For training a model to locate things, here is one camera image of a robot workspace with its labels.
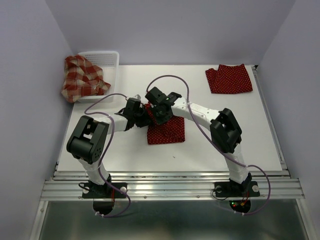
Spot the white plastic basket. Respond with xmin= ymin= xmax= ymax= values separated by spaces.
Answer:
xmin=77 ymin=50 xmax=120 ymax=104

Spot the aluminium rail frame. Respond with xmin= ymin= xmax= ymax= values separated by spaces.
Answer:
xmin=31 ymin=65 xmax=317 ymax=240

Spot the red cream plaid skirt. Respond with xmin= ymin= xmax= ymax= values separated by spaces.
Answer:
xmin=61 ymin=54 xmax=112 ymax=103

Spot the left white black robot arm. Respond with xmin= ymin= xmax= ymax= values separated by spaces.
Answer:
xmin=66 ymin=95 xmax=151 ymax=197

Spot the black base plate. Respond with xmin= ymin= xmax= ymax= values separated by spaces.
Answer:
xmin=78 ymin=181 xmax=126 ymax=199
xmin=213 ymin=181 xmax=261 ymax=198

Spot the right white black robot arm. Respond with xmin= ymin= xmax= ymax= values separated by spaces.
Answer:
xmin=145 ymin=87 xmax=249 ymax=195

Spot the red polka dot skirt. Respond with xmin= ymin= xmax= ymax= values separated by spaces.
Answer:
xmin=145 ymin=103 xmax=186 ymax=145
xmin=205 ymin=64 xmax=253 ymax=95

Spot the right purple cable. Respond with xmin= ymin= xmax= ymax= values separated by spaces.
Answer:
xmin=146 ymin=74 xmax=270 ymax=216

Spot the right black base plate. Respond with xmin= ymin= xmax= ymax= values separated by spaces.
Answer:
xmin=213 ymin=181 xmax=261 ymax=198

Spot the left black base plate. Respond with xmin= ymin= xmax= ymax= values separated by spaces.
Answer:
xmin=78 ymin=181 xmax=126 ymax=199

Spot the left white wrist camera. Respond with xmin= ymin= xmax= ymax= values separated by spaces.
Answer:
xmin=133 ymin=94 xmax=141 ymax=100

